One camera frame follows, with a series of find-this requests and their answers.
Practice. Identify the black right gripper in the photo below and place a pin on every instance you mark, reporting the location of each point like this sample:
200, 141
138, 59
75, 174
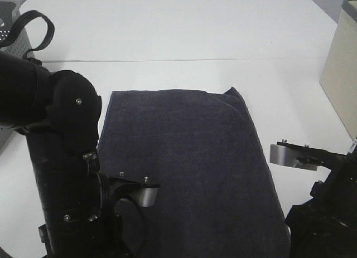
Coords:
325, 226

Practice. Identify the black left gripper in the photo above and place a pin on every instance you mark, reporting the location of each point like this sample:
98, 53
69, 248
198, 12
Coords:
117, 213

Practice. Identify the dark navy towel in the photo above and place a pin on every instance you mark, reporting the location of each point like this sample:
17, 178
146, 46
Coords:
216, 197

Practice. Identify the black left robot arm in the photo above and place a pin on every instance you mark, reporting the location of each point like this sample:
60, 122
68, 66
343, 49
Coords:
58, 114

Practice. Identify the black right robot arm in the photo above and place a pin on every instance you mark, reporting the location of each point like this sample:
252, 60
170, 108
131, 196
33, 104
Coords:
325, 226

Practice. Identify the beige fabric storage bin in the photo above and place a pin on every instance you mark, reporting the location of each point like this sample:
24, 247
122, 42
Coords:
338, 78

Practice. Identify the grey perforated plastic basket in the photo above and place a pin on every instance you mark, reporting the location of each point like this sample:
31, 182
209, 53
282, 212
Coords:
10, 12

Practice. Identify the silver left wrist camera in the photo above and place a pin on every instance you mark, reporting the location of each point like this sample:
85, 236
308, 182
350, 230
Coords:
145, 196

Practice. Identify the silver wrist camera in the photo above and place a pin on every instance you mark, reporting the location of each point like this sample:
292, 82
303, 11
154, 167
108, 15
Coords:
145, 196
285, 156

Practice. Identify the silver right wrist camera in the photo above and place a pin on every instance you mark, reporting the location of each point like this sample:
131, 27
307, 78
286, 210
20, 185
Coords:
285, 156

